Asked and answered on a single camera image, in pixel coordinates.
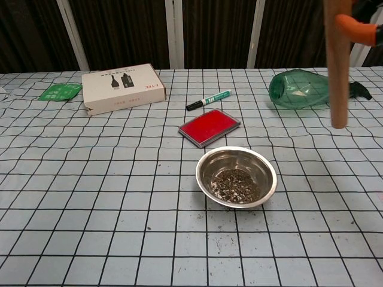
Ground green foil packet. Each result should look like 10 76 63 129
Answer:
38 83 83 102

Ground round wooden stick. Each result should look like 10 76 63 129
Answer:
323 0 351 130

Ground red ink pad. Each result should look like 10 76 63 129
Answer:
178 109 241 149

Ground white cardboard box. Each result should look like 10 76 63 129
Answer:
81 63 167 117

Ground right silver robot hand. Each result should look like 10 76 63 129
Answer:
334 0 383 47

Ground light blue checked tablecloth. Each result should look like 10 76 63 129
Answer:
0 66 383 287

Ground crushed nut pieces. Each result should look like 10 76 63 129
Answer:
209 169 262 205

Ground stainless steel bowl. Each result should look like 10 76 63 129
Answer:
195 146 278 209

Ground green plastic spray bottle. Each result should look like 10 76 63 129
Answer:
269 68 373 110

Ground green-white marker pen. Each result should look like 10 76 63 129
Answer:
186 89 233 112

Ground white metal frame post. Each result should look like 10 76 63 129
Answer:
246 0 266 69
165 0 185 70
56 0 91 72
349 41 376 68

